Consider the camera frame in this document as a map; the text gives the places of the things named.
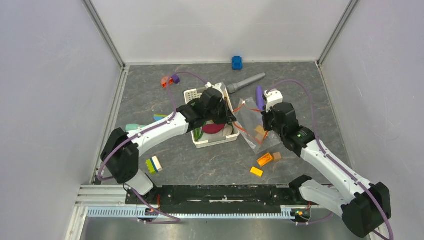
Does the purple cable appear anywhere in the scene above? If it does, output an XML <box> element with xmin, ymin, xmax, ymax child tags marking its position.
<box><xmin>96</xmin><ymin>71</ymin><xmax>213</xmax><ymax>225</ymax></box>
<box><xmin>266</xmin><ymin>79</ymin><xmax>395</xmax><ymax>240</ymax></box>

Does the blue toy car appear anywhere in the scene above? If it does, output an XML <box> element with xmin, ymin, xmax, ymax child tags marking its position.
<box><xmin>231</xmin><ymin>56</ymin><xmax>243</xmax><ymax>70</ymax></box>

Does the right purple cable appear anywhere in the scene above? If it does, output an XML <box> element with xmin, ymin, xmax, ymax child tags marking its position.
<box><xmin>266</xmin><ymin>79</ymin><xmax>395</xmax><ymax>240</ymax></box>

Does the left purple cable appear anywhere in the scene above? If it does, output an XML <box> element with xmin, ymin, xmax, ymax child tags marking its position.
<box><xmin>96</xmin><ymin>71</ymin><xmax>213</xmax><ymax>225</ymax></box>

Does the red sweet potato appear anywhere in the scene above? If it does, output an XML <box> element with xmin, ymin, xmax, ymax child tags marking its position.
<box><xmin>202</xmin><ymin>123</ymin><xmax>226</xmax><ymax>135</ymax></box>

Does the yellow flat brick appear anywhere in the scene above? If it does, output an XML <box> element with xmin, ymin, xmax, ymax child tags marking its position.
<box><xmin>250</xmin><ymin>166</ymin><xmax>264</xmax><ymax>177</ymax></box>

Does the brown wooden cube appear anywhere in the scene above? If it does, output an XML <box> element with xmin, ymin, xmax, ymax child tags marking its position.
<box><xmin>272</xmin><ymin>152</ymin><xmax>282</xmax><ymax>162</ymax></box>

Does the purple small block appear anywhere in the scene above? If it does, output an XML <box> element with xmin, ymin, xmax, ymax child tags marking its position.
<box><xmin>170</xmin><ymin>74</ymin><xmax>180</xmax><ymax>84</ymax></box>

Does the mint green toy microphone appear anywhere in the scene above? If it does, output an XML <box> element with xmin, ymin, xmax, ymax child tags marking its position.
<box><xmin>125</xmin><ymin>123</ymin><xmax>146</xmax><ymax>132</ymax></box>

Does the orange transparent brick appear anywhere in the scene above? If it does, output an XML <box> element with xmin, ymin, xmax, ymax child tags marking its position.
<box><xmin>257</xmin><ymin>153</ymin><xmax>274</xmax><ymax>167</ymax></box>

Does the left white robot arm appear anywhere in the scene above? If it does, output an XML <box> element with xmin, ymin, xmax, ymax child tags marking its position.
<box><xmin>97</xmin><ymin>83</ymin><xmax>236</xmax><ymax>204</ymax></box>

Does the brown cube under yellow brick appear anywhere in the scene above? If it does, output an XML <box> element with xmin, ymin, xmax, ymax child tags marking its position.
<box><xmin>255</xmin><ymin>133</ymin><xmax>264</xmax><ymax>144</ymax></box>

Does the clear zip top bag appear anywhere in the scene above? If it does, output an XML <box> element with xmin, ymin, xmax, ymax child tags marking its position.
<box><xmin>233</xmin><ymin>97</ymin><xmax>280</xmax><ymax>154</ymax></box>

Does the white garlic bulb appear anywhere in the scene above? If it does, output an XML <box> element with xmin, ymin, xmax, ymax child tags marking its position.
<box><xmin>222</xmin><ymin>125</ymin><xmax>233</xmax><ymax>137</ymax></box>

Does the yellow round-top brick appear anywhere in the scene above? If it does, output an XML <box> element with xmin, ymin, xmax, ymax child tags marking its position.
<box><xmin>255</xmin><ymin>125</ymin><xmax>267</xmax><ymax>136</ymax></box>

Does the colourful block stack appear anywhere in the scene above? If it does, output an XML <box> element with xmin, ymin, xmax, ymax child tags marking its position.
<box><xmin>153</xmin><ymin>114</ymin><xmax>168</xmax><ymax>122</ymax></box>

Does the green blue white block stack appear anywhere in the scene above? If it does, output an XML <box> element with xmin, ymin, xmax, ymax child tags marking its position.
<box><xmin>145</xmin><ymin>156</ymin><xmax>163</xmax><ymax>175</ymax></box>

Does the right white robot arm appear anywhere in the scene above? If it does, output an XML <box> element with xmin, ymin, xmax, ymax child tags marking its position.
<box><xmin>261</xmin><ymin>89</ymin><xmax>394</xmax><ymax>240</ymax></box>

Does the purple toy microphone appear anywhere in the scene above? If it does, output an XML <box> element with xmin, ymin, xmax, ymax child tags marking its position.
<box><xmin>256</xmin><ymin>85</ymin><xmax>266</xmax><ymax>112</ymax></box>

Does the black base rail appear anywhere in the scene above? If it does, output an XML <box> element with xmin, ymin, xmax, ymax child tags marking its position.
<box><xmin>123</xmin><ymin>184</ymin><xmax>312</xmax><ymax>222</ymax></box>

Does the white perforated plastic basket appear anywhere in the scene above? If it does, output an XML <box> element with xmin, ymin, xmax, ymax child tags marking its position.
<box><xmin>183</xmin><ymin>82</ymin><xmax>240</xmax><ymax>149</ymax></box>

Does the grey toy microphone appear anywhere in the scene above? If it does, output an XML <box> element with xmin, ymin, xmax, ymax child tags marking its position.
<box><xmin>227</xmin><ymin>73</ymin><xmax>266</xmax><ymax>94</ymax></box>

